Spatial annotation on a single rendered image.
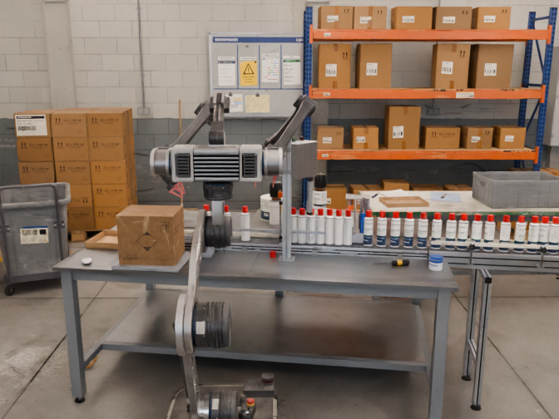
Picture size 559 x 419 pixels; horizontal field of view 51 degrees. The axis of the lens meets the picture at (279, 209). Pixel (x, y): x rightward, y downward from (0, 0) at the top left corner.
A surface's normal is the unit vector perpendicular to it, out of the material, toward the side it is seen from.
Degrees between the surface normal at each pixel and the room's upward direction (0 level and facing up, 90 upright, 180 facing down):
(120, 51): 90
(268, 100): 90
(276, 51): 90
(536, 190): 90
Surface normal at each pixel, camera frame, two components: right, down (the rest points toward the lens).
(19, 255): 0.33, 0.29
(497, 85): 0.02, 0.26
